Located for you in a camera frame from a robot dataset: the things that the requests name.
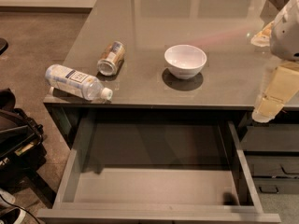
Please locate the gold aluminium drink can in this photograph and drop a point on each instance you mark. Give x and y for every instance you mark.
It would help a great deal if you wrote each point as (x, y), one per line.
(111, 59)

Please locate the white ceramic bowl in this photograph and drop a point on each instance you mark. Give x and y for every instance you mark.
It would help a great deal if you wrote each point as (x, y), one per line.
(185, 61)

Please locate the open grey top drawer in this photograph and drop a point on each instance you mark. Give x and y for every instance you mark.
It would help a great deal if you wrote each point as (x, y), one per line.
(156, 168)

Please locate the blue clear plastic bottle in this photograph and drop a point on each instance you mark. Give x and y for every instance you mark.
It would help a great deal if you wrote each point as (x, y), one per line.
(72, 81)

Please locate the black and white shoe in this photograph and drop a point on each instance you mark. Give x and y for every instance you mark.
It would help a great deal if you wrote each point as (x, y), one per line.
(9, 214)

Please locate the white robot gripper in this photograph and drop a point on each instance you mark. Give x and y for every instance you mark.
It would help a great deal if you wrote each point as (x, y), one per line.
(286, 32)

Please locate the black bag on floor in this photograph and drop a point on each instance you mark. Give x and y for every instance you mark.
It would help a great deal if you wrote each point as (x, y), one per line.
(21, 143)

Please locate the dark round object at edge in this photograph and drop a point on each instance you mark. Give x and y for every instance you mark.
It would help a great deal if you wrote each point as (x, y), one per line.
(3, 45)

